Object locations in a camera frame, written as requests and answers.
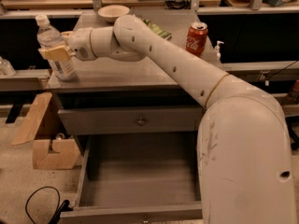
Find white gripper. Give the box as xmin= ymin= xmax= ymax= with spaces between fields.
xmin=38 ymin=27 xmax=96 ymax=62

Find clear plastic water bottle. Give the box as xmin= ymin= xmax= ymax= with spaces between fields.
xmin=36 ymin=14 xmax=76 ymax=81

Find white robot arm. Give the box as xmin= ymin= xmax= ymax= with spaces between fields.
xmin=39 ymin=15 xmax=298 ymax=224

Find grey drawer cabinet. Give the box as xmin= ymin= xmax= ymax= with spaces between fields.
xmin=45 ymin=8 xmax=232 ymax=224

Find closed grey top drawer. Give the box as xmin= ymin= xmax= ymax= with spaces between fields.
xmin=58 ymin=105 xmax=203 ymax=135

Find open grey middle drawer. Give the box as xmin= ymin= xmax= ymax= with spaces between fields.
xmin=61 ymin=132 xmax=202 ymax=224

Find white pump dispenser bottle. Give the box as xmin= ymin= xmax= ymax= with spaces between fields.
xmin=214 ymin=41 xmax=224 ymax=61

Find orange bottle on floor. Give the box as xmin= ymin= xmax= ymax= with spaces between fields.
xmin=286 ymin=80 xmax=299 ymax=103

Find white bowl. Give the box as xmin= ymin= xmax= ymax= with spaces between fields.
xmin=98 ymin=5 xmax=130 ymax=23

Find green chip bag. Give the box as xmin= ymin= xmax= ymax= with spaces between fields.
xmin=143 ymin=19 xmax=172 ymax=40

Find wooden block pieces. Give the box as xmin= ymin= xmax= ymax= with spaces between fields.
xmin=11 ymin=92 xmax=81 ymax=170

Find red cola can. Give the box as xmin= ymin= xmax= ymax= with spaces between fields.
xmin=186 ymin=21 xmax=208 ymax=57

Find black floor cable left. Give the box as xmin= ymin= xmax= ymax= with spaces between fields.
xmin=24 ymin=186 xmax=71 ymax=224

